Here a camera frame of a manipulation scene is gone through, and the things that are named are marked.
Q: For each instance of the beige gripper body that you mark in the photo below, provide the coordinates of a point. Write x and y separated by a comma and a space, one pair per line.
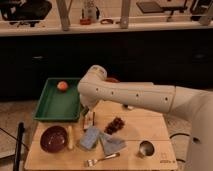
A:
88, 111

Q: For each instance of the green pepper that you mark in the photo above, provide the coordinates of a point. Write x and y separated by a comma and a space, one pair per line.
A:
85, 111

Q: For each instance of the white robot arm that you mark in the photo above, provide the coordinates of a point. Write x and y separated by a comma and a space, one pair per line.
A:
192, 105

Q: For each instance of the orange bowl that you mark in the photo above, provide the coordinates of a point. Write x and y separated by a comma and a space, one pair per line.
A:
113, 80

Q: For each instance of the purple bowl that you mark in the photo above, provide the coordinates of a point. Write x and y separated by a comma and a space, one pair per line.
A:
54, 139

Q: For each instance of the small wooden-edged box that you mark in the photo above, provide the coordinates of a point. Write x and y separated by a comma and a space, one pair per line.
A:
86, 124

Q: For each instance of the blue sponge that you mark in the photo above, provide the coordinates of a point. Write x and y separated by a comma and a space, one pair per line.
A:
90, 137

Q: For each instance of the bunch of dark grapes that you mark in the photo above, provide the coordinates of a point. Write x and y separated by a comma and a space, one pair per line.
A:
114, 126

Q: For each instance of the green plastic tray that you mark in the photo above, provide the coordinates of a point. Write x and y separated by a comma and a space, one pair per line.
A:
56, 105

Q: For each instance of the grey-blue cloth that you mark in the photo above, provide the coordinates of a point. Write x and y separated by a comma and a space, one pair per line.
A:
111, 144

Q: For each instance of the orange fruit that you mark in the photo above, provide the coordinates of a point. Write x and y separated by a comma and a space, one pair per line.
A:
62, 86

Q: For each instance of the silver fork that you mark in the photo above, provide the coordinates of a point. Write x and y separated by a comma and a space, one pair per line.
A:
92, 162

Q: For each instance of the metal cup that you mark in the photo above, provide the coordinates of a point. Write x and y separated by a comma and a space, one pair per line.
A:
146, 148

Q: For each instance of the black pole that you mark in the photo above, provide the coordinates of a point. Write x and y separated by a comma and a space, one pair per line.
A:
18, 147

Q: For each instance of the red object on shelf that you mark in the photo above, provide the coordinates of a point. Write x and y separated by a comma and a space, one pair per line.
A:
85, 21

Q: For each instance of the black office chair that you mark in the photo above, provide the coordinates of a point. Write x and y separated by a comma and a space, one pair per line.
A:
30, 12

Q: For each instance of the black-handled white brush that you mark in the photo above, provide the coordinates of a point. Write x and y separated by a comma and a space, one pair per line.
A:
127, 107

